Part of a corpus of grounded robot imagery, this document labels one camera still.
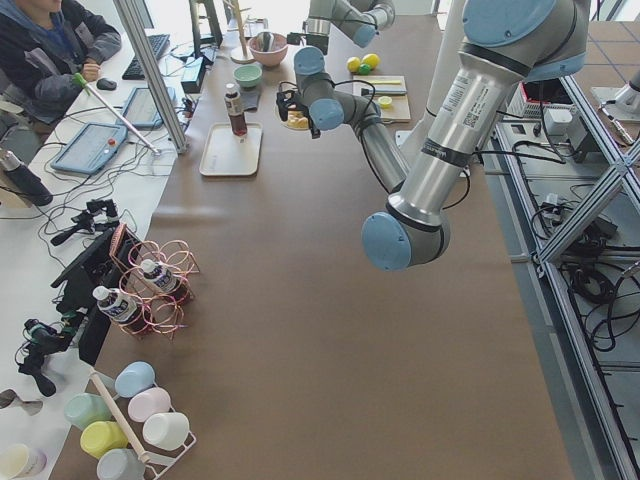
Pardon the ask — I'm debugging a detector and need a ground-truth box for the yellow lemon upper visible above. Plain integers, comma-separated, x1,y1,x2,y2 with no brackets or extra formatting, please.
361,53,380,70

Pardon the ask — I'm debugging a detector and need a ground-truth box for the yellow lemon lower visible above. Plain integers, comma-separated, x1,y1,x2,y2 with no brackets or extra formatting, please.
346,57,362,73

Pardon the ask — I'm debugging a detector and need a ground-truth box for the yellow plastic knife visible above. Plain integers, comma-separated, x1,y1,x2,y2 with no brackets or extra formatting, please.
353,76,404,85

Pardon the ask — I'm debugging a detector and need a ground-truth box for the wooden rack handle rod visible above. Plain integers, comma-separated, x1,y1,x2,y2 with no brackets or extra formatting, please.
89,368,151,464

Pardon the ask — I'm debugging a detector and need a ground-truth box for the green lime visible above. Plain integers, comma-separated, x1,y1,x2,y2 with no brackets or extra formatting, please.
358,64,372,75

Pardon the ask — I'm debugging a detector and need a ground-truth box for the cream rabbit tray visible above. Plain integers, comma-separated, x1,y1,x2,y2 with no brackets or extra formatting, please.
199,122,263,177

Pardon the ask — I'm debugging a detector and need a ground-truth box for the black keyboard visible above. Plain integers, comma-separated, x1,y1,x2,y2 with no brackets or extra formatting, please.
121,33,172,82

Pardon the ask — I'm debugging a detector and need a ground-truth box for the dark drink bottle in rack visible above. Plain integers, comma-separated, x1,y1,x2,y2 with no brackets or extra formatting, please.
92,286,148,335

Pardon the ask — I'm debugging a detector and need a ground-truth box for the braided glazed donut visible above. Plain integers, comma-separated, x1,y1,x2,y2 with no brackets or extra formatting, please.
286,110,307,130

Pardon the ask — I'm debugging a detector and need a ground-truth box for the pink ice bowl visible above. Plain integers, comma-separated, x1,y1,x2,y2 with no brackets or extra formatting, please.
248,32,288,67

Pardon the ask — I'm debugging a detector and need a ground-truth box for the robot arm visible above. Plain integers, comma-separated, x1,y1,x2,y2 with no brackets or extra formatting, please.
294,1,590,271
304,0,396,54

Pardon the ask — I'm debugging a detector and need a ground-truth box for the lemon half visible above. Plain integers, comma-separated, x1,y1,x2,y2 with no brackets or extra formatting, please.
377,96,393,109

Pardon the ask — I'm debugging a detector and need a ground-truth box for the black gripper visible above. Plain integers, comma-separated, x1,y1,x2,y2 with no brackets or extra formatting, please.
299,104,321,139
306,33,329,55

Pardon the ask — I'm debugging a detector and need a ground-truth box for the light blue cup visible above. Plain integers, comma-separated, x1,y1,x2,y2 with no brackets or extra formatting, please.
115,361,155,398

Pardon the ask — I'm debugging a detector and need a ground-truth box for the green bowl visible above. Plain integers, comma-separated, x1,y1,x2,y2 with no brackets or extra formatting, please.
233,64,263,89

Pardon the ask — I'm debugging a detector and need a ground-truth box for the aluminium frame post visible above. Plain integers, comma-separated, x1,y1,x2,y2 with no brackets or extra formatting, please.
114,0,188,155

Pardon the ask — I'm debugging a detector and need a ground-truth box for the blue teach pendant far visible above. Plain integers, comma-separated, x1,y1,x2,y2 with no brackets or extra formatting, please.
121,87,163,130

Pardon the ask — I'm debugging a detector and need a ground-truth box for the yellow lemon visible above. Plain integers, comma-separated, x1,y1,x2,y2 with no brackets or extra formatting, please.
346,57,362,73
361,53,380,70

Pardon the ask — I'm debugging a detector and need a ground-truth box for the white round plate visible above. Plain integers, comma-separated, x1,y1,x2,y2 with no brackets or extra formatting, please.
275,100,310,131

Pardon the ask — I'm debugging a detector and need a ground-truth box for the dark tea bottle on tray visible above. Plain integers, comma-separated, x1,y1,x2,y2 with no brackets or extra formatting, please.
224,83,248,137

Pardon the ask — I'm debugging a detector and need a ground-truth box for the light pink cup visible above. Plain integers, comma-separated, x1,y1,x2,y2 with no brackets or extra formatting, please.
128,387,171,423

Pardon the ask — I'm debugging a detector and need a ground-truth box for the grey cup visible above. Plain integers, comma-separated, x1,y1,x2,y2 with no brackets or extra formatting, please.
96,449,145,480

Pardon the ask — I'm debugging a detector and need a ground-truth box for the mint green cup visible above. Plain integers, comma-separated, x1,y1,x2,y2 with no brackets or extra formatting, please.
63,393,112,430

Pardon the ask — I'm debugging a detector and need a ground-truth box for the blue teach pendant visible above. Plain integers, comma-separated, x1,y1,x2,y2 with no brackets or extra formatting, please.
51,122,127,175
121,87,163,130

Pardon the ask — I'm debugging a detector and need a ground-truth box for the white cup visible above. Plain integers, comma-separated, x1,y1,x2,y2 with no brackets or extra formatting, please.
142,412,190,451

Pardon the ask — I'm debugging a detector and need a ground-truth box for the copper wire bottle rack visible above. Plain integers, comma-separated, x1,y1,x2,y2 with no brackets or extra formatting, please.
109,225,200,339

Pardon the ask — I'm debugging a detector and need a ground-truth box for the wooden mug tree stand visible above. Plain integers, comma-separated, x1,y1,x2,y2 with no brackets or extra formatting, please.
223,0,255,65

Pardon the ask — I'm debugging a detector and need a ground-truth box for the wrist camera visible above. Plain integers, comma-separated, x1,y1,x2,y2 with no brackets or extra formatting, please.
276,82,304,122
286,32,306,46

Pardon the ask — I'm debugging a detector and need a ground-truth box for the yellow cup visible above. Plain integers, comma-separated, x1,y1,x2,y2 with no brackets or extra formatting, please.
80,421,129,459

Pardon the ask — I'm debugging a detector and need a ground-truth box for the bamboo cutting board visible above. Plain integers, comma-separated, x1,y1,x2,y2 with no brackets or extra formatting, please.
352,75,411,123

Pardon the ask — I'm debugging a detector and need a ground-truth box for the metal ice scoop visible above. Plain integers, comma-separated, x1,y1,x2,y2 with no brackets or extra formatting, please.
255,31,274,52

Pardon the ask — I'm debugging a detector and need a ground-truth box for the grey folded cloth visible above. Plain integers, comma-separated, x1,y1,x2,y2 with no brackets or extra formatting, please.
240,87,261,112

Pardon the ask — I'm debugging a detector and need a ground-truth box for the black thermos bottle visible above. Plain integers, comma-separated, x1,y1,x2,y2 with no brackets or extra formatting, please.
1,149,53,206

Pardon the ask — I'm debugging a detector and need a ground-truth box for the blue teach pendant near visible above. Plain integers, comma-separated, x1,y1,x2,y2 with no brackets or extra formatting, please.
51,122,127,175

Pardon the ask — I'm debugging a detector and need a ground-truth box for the seated person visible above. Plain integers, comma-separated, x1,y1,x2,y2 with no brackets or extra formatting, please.
1,1,121,125

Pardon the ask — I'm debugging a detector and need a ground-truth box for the white wire cup rack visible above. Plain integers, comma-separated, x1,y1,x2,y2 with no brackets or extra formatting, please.
89,368,197,479

